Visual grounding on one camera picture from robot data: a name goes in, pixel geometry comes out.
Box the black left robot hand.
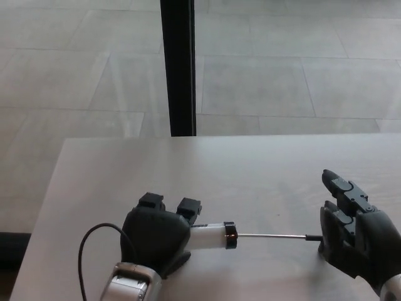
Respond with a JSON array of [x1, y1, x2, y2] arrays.
[[120, 192, 204, 280]]

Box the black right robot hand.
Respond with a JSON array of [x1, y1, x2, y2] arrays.
[[318, 169, 401, 292]]

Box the white Franklin hand air pump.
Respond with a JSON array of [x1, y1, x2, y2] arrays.
[[189, 221, 323, 251]]

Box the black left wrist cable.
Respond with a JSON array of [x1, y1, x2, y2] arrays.
[[78, 223, 138, 301]]

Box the black window frame post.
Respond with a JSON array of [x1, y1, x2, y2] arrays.
[[160, 0, 197, 137]]

